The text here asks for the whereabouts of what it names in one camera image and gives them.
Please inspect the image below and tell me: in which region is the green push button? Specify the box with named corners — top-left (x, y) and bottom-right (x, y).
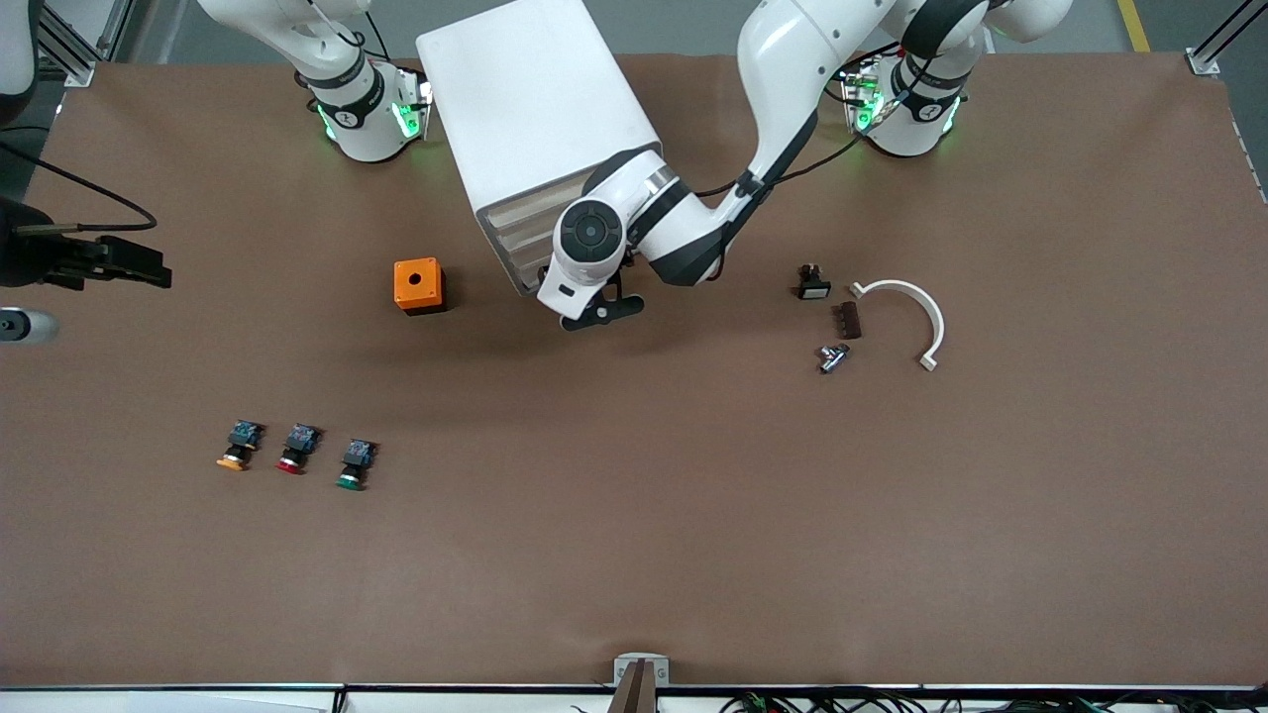
top-left (335, 439), bottom-right (378, 492)

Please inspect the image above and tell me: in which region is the yellow push button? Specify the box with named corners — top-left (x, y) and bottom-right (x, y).
top-left (216, 420), bottom-right (264, 471)

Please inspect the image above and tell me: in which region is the white drawer cabinet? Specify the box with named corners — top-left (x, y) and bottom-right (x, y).
top-left (416, 0), bottom-right (667, 298)

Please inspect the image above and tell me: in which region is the red push button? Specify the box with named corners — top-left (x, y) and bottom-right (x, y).
top-left (275, 423), bottom-right (324, 475)

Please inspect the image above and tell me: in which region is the brown table mat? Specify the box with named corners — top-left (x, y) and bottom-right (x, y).
top-left (0, 50), bottom-right (1268, 691)

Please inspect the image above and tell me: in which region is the white edge board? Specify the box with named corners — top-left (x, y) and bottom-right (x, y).
top-left (0, 689), bottom-right (343, 713)

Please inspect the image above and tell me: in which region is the aluminium frame profile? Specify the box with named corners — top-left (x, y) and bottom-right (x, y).
top-left (35, 0), bottom-right (135, 85)
top-left (1187, 0), bottom-right (1268, 76)

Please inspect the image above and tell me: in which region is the orange button enclosure box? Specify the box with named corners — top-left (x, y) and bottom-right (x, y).
top-left (393, 257), bottom-right (448, 316)

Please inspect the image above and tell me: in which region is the white curved plastic bracket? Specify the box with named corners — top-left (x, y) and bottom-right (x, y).
top-left (849, 279), bottom-right (946, 372)

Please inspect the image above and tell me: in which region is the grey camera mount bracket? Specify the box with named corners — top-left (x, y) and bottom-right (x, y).
top-left (606, 653), bottom-right (672, 713)

